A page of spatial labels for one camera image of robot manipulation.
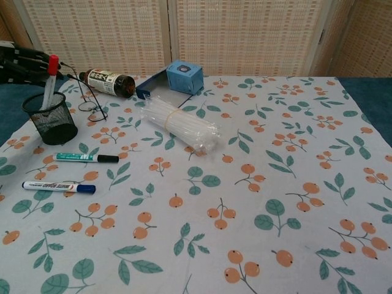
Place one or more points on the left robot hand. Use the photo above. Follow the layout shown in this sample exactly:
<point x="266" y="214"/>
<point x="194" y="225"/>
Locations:
<point x="21" y="65"/>

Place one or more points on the red cap whiteboard marker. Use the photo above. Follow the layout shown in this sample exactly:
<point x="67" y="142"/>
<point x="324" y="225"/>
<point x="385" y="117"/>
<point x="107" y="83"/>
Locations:
<point x="52" y="65"/>

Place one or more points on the black cap green label marker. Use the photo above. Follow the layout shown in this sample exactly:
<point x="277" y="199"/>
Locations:
<point x="76" y="157"/>

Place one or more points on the blue cap whiteboard marker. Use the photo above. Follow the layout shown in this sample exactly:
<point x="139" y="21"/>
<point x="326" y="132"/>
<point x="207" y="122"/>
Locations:
<point x="46" y="186"/>

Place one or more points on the black mesh pen holder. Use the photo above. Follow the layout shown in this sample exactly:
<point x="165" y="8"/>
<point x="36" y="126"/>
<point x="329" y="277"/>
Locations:
<point x="58" y="128"/>

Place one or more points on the brown glass bottle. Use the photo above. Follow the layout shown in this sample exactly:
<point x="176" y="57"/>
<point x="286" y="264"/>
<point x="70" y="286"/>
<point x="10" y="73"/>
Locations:
<point x="101" y="80"/>

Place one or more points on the woven folding screen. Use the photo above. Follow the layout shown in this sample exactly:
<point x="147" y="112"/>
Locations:
<point x="107" y="30"/>

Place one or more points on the dark blue box tray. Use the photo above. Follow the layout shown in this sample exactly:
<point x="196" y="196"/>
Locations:
<point x="144" y="88"/>

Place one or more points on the yellow rubber band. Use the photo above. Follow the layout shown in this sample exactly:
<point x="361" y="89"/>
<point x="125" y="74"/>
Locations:
<point x="169" y="117"/>

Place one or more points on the light blue cardboard box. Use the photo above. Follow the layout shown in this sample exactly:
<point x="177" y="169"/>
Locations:
<point x="183" y="79"/>

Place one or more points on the bundle of clear straws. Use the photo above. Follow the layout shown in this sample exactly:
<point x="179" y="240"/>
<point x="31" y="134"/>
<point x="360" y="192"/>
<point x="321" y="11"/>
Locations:
<point x="180" y="122"/>

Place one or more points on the fruit print tablecloth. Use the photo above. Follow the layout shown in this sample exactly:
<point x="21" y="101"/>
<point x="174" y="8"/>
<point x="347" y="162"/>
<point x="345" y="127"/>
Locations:
<point x="214" y="183"/>

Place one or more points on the thin black frame eyeglasses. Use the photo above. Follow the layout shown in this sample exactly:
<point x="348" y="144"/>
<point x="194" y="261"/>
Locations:
<point x="85" y="106"/>

